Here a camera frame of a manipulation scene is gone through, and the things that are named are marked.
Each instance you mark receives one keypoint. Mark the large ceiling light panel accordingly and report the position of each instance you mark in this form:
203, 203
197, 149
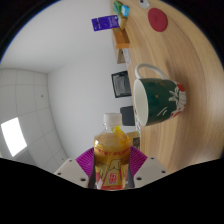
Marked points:
14, 136

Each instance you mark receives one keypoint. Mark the small tan box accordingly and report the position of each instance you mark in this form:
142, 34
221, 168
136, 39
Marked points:
123, 23

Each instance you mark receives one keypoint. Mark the green mug with red print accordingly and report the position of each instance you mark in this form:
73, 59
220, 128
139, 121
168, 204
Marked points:
161, 100

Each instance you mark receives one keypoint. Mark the orange drink bottle white cap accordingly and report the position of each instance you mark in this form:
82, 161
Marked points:
111, 156

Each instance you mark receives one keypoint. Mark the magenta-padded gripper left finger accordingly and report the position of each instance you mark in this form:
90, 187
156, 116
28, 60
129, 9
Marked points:
74, 171

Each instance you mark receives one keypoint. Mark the small light blue box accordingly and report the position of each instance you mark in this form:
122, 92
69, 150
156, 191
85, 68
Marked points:
125, 10

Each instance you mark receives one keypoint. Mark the black padded office chair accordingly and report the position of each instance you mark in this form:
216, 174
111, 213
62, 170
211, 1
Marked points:
127, 115

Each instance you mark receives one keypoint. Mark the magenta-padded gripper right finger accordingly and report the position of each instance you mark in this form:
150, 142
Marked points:
148, 170

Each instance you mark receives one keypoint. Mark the ceiling air vent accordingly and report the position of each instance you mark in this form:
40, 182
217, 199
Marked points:
26, 157

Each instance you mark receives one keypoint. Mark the black mesh office chair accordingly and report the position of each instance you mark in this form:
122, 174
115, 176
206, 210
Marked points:
121, 84

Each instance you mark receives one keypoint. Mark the orange wooden box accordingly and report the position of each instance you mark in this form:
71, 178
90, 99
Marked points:
121, 39

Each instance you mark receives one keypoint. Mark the purple standing card box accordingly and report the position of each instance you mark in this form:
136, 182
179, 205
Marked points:
105, 23

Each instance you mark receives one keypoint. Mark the flat round red coaster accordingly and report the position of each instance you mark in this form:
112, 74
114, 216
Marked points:
157, 20

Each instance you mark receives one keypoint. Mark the round silver desk grommet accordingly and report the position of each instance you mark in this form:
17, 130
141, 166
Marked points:
144, 3

